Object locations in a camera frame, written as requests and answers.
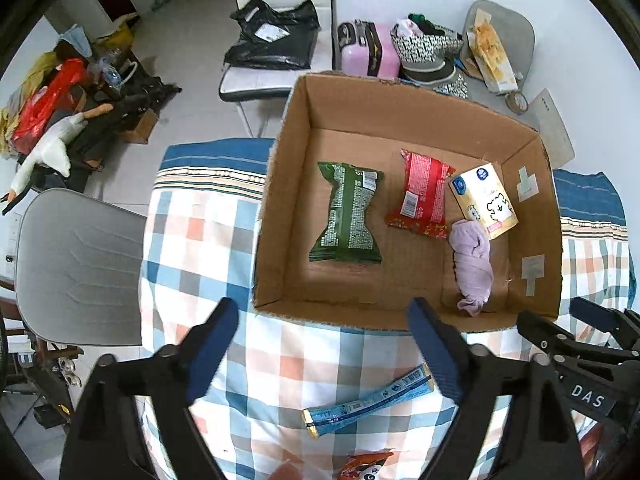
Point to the green snack bag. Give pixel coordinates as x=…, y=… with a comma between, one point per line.
x=346, y=237

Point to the grey chair with clutter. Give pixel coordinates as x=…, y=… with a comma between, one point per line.
x=515, y=32

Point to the yellow tissue pack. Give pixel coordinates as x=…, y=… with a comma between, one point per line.
x=481, y=197

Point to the red plastic bag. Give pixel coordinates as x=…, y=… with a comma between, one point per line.
x=39, y=108

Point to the orange cartoon snack bag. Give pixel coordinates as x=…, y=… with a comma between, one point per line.
x=366, y=466

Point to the blue wafer stick pack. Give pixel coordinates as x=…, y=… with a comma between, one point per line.
x=328, y=419

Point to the pink suitcase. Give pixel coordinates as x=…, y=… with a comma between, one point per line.
x=366, y=49

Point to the purple soft cloth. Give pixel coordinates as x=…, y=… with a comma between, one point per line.
x=472, y=269

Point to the yellow paper package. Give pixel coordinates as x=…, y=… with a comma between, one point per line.
x=489, y=54

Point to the black plastic bag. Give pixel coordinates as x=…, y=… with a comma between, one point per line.
x=274, y=40

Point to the red snack bag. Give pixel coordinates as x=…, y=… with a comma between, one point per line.
x=422, y=209

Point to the open cardboard box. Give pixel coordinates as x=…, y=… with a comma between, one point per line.
x=368, y=123

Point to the white chair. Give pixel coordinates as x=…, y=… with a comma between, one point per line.
x=239, y=85

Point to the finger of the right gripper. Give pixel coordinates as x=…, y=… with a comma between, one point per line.
x=623, y=326
x=549, y=337

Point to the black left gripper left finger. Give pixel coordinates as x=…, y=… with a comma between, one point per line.
x=106, y=441

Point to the patterned tote bag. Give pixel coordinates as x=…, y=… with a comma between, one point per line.
x=428, y=55

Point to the tape roll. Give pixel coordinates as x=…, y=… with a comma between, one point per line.
x=517, y=102

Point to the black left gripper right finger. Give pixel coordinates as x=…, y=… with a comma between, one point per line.
x=538, y=441

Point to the white goose plush toy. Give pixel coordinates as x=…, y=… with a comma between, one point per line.
x=51, y=151

